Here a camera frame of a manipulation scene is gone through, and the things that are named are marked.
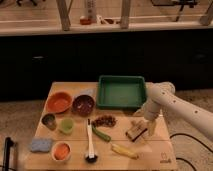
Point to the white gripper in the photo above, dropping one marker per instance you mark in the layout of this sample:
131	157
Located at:
152	111

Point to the brown block eraser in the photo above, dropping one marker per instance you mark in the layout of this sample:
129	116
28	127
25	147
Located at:
136	131

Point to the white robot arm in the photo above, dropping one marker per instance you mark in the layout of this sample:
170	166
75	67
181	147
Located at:
163	95

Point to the yellow corn toy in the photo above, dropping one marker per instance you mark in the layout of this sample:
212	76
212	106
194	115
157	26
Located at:
124	151

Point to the green plastic tray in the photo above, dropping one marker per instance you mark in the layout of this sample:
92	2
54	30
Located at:
121	92

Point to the green cucumber toy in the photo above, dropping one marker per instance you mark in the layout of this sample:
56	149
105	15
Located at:
101	135

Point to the dark red bowl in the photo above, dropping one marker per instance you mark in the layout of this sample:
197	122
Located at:
83	105

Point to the green plastic cup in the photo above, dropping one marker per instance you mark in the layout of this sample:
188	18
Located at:
66	125

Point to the white bowl orange inside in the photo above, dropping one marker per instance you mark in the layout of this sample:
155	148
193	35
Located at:
61	152

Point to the grey metal cup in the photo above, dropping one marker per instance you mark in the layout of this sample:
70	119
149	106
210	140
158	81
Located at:
49	121

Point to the blue sponge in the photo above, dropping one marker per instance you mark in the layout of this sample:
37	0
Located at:
41	145

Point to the red white object background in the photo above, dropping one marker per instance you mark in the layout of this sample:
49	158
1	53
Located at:
85	20

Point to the black stand left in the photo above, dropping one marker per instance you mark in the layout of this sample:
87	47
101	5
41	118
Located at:
6	157

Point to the wooden frame leg right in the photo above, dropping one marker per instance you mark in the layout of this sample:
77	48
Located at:
125	13

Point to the wooden frame leg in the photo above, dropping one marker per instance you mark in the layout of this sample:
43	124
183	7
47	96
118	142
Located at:
125	13
64	16

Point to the wooden frame leg left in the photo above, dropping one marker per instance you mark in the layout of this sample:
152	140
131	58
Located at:
64	16

